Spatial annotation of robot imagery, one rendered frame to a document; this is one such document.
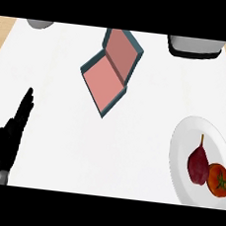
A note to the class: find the red tomato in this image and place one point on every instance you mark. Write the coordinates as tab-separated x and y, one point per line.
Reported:
219	180

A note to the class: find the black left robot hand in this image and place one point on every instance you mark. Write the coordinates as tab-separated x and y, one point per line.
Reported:
11	136

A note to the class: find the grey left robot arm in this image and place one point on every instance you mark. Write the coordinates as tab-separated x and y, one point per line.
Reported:
2	178

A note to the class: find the white plate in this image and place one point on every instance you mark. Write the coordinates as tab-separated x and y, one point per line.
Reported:
185	159

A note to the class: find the grey and black appliance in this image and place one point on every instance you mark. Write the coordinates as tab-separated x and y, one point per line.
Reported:
193	46

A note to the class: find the open pink and teal box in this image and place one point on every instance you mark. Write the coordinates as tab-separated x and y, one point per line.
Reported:
103	80

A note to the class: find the dark red pear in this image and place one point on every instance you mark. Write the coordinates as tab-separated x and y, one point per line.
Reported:
198	166

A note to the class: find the grey round pot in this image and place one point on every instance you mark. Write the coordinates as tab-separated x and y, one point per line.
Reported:
39	23

